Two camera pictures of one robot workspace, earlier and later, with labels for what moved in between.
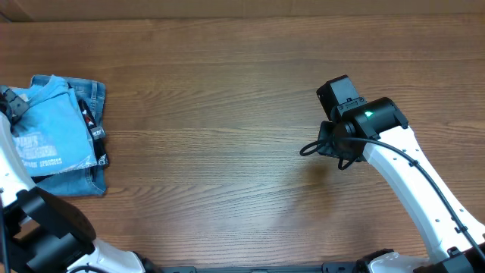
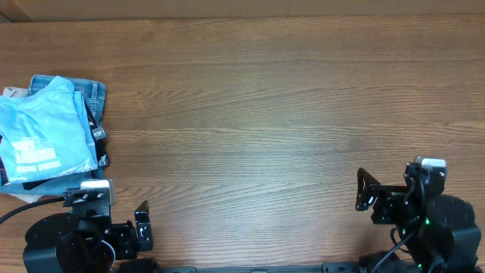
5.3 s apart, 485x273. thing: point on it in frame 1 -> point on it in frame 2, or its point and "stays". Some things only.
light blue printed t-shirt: (52, 136) stays
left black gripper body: (16, 108) -> (123, 241)
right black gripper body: (339, 148) -> (392, 211)
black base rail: (332, 267) stays
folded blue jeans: (87, 183) stays
